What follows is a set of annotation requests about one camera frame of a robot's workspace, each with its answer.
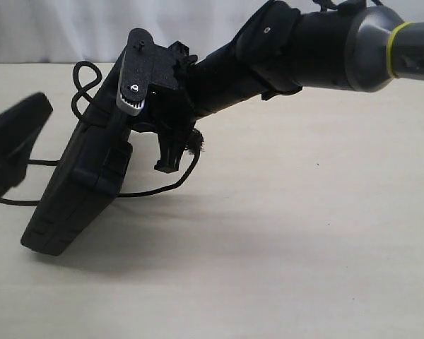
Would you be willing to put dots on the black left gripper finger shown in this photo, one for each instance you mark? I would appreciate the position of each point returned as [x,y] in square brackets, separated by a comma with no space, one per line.
[20,126]

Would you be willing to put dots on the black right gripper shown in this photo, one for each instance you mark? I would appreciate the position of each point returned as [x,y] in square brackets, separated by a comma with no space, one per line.
[167,106]

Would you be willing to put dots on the black plastic case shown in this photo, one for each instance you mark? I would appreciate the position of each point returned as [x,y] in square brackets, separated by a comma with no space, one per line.
[87,179]

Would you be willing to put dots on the white curtain backdrop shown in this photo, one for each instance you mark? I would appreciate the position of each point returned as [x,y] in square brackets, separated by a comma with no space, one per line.
[69,31]

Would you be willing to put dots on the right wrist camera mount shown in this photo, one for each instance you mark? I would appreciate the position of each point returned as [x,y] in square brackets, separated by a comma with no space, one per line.
[135,72]

